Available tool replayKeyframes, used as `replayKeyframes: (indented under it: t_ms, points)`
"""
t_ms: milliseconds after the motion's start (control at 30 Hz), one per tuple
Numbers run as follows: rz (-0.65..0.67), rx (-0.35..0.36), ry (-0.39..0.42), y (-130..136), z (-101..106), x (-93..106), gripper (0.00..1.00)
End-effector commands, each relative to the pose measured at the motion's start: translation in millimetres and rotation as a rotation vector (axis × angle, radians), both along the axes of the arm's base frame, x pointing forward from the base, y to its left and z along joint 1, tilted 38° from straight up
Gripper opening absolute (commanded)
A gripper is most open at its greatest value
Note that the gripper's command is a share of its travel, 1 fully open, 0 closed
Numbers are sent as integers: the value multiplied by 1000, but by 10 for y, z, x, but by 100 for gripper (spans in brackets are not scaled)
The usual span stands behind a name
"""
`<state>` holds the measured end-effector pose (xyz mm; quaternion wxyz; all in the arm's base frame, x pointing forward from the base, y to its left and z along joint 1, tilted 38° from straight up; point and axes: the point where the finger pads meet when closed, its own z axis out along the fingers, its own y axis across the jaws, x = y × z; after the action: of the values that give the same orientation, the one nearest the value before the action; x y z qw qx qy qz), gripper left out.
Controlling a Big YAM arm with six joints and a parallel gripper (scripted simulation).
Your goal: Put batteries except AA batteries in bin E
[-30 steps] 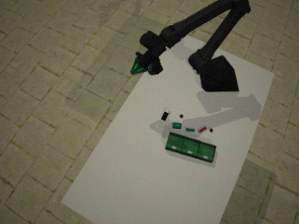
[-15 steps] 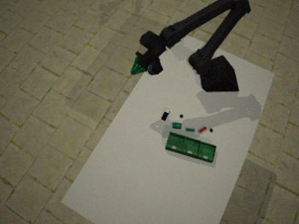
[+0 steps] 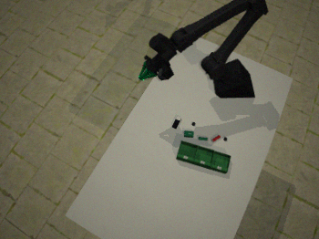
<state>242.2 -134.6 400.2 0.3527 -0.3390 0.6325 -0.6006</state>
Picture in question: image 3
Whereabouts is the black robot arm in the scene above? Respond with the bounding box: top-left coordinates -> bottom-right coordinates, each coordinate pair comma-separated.
149,0 -> 268,86

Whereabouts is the green 9v battery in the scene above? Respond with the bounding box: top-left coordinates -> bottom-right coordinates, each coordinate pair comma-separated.
184,130 -> 194,138

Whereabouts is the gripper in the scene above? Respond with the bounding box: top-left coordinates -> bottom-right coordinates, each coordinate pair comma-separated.
139,55 -> 159,80

